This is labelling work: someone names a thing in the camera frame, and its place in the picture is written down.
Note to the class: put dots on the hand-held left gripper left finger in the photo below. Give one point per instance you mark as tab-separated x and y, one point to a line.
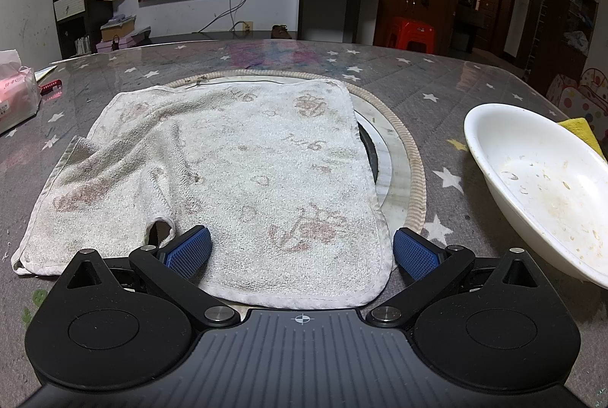
187	253

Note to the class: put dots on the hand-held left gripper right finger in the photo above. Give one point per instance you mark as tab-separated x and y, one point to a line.
415	253

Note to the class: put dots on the white bowl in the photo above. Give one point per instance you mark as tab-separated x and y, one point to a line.
536	180

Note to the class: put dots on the yellow and grey cleaning cloth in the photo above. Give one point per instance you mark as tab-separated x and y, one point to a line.
582	132

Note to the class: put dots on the white stained towel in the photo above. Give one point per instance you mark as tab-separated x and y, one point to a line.
237	161

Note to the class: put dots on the grey star-patterned tablecloth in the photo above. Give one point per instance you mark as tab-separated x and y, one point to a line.
475	75

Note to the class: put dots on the dark television stand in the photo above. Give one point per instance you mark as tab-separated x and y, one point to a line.
213	37

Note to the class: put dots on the red plastic stool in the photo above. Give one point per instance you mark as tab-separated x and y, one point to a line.
411	32

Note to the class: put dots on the dark side table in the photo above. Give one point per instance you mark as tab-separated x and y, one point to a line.
465	32

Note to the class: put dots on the polka dot play tent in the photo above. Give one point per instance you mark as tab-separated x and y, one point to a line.
582	96

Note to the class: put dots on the stack of boxes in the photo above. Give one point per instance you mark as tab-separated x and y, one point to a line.
118	32

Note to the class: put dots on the pink tissue pack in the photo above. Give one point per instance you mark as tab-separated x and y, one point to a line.
14	94

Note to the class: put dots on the brown shoe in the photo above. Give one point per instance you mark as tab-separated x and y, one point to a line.
281	31

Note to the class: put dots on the white plastic bag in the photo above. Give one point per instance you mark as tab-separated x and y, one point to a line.
577	42

